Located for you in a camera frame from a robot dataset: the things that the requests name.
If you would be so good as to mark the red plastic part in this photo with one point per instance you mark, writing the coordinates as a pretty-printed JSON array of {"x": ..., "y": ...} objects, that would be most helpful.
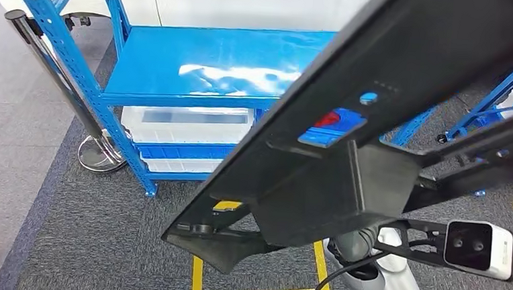
[{"x": 328, "y": 120}]

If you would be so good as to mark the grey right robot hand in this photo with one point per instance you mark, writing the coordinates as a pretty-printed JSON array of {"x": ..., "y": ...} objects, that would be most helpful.
[{"x": 347, "y": 245}]

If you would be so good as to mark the blue metal shelf rack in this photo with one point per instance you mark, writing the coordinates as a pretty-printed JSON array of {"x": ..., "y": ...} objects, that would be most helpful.
[{"x": 177, "y": 54}]

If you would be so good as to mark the black camera bracket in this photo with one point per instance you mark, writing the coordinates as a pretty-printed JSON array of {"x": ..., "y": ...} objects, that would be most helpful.
[{"x": 419, "y": 259}]

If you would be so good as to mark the black plastic panel part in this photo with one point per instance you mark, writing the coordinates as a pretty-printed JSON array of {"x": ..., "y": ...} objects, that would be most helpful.
[{"x": 400, "y": 46}]

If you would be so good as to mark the blue plastic crate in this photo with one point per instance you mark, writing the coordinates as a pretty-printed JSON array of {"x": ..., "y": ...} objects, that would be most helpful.
[
  {"x": 184, "y": 152},
  {"x": 351, "y": 118}
]

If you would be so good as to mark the black stanchion pole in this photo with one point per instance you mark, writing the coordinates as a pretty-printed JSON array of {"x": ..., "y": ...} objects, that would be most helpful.
[{"x": 56, "y": 74}]

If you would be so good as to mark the blue wheeled shelf rack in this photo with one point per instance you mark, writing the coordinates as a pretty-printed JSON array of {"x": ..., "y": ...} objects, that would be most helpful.
[{"x": 486, "y": 102}]

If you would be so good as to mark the white car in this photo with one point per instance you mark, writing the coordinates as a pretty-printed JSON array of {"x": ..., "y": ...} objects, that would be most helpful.
[{"x": 225, "y": 4}]

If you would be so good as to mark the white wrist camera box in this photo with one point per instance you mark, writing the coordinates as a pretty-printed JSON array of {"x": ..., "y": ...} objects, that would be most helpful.
[{"x": 499, "y": 252}]

